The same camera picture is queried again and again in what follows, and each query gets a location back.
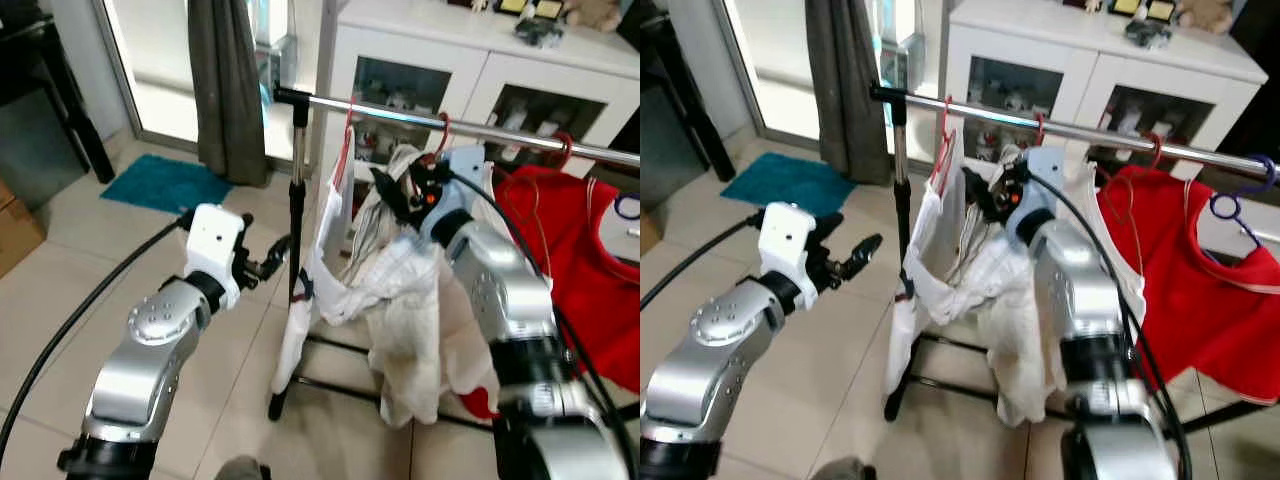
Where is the white garment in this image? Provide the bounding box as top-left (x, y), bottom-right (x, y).
top-left (270, 150), bottom-right (351, 396)
top-left (885, 130), bottom-right (966, 396)
top-left (950, 145), bottom-right (1146, 429)
top-left (335, 143), bottom-right (501, 429)

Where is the chrome and black clothes rack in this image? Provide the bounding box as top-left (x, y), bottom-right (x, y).
top-left (266, 86), bottom-right (641, 433)
top-left (870, 82), bottom-right (1280, 433)

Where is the teal floor mat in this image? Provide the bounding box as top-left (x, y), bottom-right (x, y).
top-left (720, 152), bottom-right (846, 218)
top-left (99, 153), bottom-right (238, 215)

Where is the white glass-door cabinet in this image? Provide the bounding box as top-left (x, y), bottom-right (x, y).
top-left (318, 0), bottom-right (641, 206)
top-left (940, 0), bottom-right (1269, 186)

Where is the plain red shirt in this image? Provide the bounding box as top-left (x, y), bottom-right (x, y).
top-left (1095, 165), bottom-right (1231, 381)
top-left (493, 165), bottom-right (611, 376)

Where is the dark grey curtain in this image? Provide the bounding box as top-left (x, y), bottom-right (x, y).
top-left (187, 0), bottom-right (271, 189)
top-left (805, 0), bottom-right (891, 186)

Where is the dark grey bundled object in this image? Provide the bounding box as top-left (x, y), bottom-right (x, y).
top-left (1122, 18), bottom-right (1173, 51)
top-left (513, 15), bottom-right (568, 51)

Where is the grey robot foot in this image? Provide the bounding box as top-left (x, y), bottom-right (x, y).
top-left (214, 455), bottom-right (273, 480)
top-left (810, 456), bottom-right (878, 480)

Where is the glass sliding door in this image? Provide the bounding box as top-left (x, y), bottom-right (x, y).
top-left (718, 0), bottom-right (951, 151)
top-left (95, 0), bottom-right (331, 151)

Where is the red top with white trim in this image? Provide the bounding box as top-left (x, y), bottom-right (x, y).
top-left (585, 178), bottom-right (641, 394)
top-left (1183, 178), bottom-right (1280, 404)

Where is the beige plush toy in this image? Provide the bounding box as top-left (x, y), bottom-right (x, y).
top-left (1178, 0), bottom-right (1236, 34)
top-left (563, 0), bottom-right (623, 33)

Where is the black desk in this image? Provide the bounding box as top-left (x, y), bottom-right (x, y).
top-left (640, 8), bottom-right (738, 183)
top-left (0, 0), bottom-right (117, 186)

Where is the pale grey right wrist camera mount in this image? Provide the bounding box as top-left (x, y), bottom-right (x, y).
top-left (1018, 147), bottom-right (1067, 223)
top-left (440, 145), bottom-right (489, 219)

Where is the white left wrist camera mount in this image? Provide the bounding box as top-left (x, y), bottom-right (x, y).
top-left (183, 203), bottom-right (249, 311)
top-left (757, 202), bottom-right (819, 313)

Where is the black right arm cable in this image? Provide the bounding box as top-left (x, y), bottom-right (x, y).
top-left (448, 170), bottom-right (641, 480)
top-left (1030, 172), bottom-right (1193, 480)

